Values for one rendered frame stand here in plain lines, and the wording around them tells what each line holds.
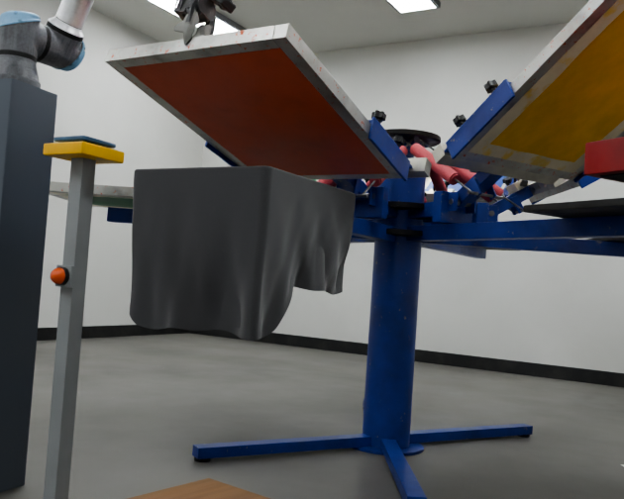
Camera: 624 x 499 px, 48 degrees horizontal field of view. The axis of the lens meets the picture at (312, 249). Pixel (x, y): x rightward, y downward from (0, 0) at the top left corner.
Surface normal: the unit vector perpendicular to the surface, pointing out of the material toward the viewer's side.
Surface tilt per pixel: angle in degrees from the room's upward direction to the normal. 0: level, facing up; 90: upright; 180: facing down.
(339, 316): 90
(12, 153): 90
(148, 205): 92
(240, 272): 96
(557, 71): 148
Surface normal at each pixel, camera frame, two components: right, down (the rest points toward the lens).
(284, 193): 0.88, 0.06
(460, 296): -0.50, -0.07
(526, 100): 0.21, 0.84
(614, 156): -0.86, -0.08
